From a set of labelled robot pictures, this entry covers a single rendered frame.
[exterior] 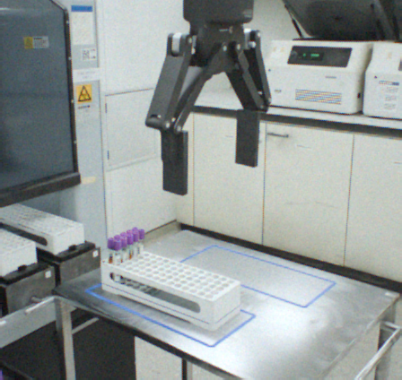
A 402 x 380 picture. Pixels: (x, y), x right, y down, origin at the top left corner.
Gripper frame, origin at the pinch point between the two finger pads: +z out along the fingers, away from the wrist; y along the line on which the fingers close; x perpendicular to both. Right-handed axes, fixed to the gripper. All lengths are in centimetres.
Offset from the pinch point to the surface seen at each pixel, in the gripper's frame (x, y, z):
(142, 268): 37, 26, 36
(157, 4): 193, 199, -12
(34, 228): 78, 28, 39
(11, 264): 69, 15, 41
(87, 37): 77, 47, -8
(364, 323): -5, 43, 40
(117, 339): 65, 43, 74
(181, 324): 22, 21, 41
